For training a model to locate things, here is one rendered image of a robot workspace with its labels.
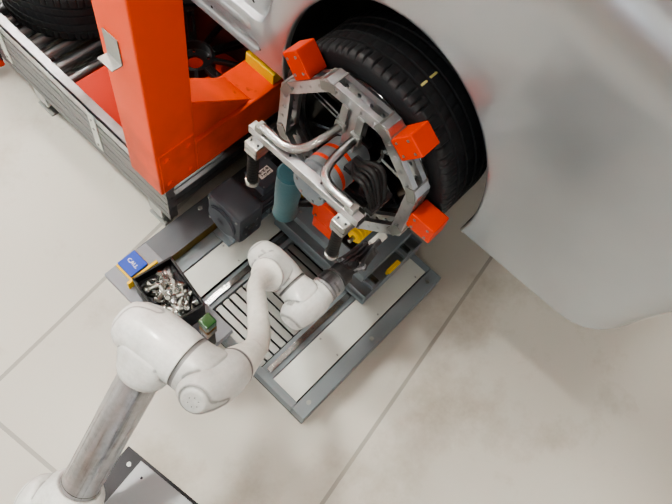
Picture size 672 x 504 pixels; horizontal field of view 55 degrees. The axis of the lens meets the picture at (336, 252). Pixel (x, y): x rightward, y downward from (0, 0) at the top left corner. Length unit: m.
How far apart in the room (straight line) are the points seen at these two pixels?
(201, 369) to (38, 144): 1.86
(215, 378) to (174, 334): 0.14
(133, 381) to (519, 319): 1.80
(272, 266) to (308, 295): 0.14
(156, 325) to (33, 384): 1.21
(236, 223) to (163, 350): 0.97
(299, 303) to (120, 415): 0.61
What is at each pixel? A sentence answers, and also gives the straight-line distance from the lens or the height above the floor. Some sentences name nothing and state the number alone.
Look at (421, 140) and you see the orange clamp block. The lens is 1.71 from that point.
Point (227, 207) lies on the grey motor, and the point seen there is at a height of 0.40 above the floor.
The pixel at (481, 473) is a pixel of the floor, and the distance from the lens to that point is 2.65.
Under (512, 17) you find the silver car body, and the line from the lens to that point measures 1.54.
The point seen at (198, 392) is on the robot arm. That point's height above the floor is 1.08.
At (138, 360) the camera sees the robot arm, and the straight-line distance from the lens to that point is 1.52.
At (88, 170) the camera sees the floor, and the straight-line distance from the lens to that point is 3.01.
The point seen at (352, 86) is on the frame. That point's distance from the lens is 1.82.
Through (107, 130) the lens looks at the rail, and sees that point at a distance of 2.63.
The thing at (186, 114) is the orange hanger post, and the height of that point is 0.85.
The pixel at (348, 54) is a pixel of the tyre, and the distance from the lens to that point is 1.84.
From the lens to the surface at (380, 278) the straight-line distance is 2.58.
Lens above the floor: 2.47
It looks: 62 degrees down
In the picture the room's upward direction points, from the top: 18 degrees clockwise
